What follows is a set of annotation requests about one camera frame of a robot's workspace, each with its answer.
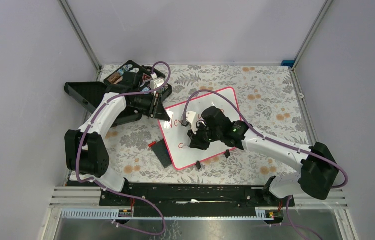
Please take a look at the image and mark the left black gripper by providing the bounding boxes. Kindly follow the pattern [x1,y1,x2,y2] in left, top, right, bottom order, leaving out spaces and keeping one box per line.
[129,91,171,122]

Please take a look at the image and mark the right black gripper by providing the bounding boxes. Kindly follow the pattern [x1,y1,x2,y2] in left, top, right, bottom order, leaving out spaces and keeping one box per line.
[188,121,222,151]

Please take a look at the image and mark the pink framed whiteboard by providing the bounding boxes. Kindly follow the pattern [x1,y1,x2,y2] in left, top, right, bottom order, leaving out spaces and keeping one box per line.
[158,86,241,170]

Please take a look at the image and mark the red marker cap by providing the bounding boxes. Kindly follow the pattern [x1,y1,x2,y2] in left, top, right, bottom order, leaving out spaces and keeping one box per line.
[148,141,157,148]

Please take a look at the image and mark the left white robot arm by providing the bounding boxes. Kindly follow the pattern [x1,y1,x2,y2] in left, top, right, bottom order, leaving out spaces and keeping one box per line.
[64,71,170,206]

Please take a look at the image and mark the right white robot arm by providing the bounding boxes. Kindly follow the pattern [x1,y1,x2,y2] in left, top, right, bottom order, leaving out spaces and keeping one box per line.
[182,106,340,206]

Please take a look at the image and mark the black poker chip case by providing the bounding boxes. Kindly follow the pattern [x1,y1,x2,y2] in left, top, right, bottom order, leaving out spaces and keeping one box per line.
[64,60,173,127]

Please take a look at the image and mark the dark grey lego baseplate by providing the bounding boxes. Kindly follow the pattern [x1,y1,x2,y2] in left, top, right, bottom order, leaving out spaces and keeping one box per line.
[150,139,173,169]

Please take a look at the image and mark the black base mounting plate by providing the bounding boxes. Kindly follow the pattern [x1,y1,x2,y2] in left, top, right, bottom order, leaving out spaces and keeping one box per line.
[99,182,295,218]

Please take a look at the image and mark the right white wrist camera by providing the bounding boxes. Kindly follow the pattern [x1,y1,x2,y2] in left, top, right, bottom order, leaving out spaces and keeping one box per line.
[181,111,198,134]

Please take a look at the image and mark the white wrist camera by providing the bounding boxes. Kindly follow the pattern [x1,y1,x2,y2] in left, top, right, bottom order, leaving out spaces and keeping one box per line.
[181,111,198,134]
[149,73,165,95]

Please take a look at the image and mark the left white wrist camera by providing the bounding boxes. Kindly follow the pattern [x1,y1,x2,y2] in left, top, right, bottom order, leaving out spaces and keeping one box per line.
[149,73,165,95]

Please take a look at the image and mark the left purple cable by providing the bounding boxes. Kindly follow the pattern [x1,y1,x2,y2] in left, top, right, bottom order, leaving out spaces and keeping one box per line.
[74,61,172,236]

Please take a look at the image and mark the purple cable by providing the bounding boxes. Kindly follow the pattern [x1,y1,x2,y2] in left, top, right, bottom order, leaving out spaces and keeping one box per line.
[181,89,350,240]
[74,61,172,236]

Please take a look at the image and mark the blue corner bracket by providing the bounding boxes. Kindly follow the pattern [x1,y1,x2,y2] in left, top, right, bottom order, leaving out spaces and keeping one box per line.
[281,60,296,68]

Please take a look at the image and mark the aluminium frame rail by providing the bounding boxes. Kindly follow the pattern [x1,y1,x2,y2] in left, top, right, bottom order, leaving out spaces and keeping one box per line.
[58,0,102,72]

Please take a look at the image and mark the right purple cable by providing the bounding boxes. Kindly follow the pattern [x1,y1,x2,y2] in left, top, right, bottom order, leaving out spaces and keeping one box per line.
[181,89,350,240]

